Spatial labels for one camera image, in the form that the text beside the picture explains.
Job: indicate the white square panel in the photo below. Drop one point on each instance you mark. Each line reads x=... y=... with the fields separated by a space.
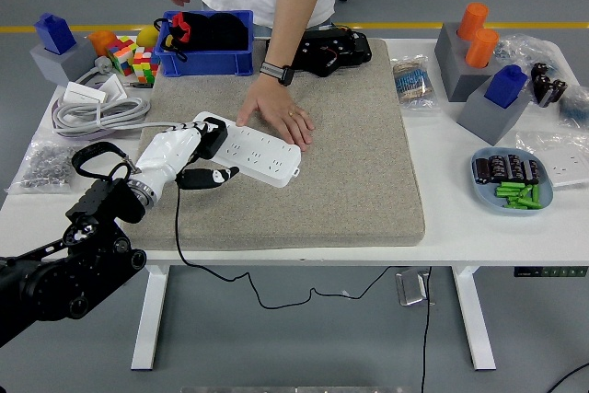
x=114 y=87

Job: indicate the black cylindrical capacitor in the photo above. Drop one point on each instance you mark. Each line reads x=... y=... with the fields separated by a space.
x=532 y=171
x=515 y=166
x=497 y=167
x=483 y=171

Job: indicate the black wristwatch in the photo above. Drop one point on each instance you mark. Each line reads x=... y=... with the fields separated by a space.
x=276 y=72

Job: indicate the black desk control panel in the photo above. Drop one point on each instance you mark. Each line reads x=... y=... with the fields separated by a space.
x=547 y=271

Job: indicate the bag of resistors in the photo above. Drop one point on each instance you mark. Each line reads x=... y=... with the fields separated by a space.
x=414 y=84

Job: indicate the bag of screws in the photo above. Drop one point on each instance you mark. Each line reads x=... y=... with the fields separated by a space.
x=43 y=167

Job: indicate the white wall switch panel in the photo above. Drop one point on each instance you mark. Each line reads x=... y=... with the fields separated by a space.
x=83 y=93

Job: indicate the orange cup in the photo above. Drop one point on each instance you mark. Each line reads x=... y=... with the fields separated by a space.
x=102 y=41

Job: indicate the green battery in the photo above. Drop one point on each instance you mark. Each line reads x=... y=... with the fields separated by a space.
x=524 y=193
x=507 y=191
x=529 y=203
x=511 y=185
x=536 y=193

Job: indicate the colourful puzzle cube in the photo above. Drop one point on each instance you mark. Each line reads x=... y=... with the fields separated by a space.
x=120 y=54
x=145 y=64

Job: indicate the white table leg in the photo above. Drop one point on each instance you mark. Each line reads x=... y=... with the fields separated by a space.
x=152 y=315
x=474 y=315

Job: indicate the black robot part assembly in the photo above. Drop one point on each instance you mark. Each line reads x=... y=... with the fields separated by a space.
x=349 y=50

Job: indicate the light blue plate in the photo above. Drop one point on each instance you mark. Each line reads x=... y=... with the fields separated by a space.
x=483 y=195

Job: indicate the person's left forearm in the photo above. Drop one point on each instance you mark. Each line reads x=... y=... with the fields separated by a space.
x=294 y=11

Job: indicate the grey plug head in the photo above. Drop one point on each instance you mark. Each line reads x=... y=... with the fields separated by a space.
x=103 y=64

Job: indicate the grey-brown mat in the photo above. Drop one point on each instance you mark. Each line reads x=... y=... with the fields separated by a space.
x=322 y=181

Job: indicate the bagged white socket panel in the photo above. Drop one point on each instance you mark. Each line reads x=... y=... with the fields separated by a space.
x=568 y=167

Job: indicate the black round pouch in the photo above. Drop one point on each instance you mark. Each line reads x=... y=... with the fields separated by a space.
x=225 y=31

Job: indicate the metal bracket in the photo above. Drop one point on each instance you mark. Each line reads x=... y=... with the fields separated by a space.
x=409 y=287

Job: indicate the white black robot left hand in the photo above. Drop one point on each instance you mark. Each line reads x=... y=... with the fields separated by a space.
x=163 y=156

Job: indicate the bag of blue parts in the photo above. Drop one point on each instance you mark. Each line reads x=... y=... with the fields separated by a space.
x=575 y=107

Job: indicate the black pouch with red trim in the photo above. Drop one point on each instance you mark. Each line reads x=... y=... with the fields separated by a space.
x=181 y=27

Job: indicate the blue block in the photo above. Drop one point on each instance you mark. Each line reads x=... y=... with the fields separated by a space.
x=55 y=34
x=506 y=87

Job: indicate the small dark tool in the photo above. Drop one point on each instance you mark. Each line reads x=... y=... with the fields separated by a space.
x=138 y=84

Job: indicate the person's left hand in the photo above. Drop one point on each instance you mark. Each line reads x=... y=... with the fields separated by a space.
x=276 y=110

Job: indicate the clear plastic bag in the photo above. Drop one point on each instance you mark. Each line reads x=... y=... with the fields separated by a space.
x=524 y=50

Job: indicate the blue plastic bin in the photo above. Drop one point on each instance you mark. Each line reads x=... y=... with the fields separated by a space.
x=207 y=64

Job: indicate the orange cylinder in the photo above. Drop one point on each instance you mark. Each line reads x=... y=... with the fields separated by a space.
x=473 y=20
x=482 y=48

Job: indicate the black plug adapter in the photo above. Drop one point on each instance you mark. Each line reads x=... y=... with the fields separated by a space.
x=214 y=137

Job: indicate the yellow ball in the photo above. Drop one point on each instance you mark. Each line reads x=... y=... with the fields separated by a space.
x=147 y=36

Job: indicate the large grey block holder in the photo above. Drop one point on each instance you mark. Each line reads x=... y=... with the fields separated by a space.
x=453 y=66

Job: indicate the white power strip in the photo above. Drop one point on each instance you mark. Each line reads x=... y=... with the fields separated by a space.
x=262 y=158

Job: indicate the large black capacitor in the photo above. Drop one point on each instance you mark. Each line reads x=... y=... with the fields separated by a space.
x=540 y=80
x=557 y=94

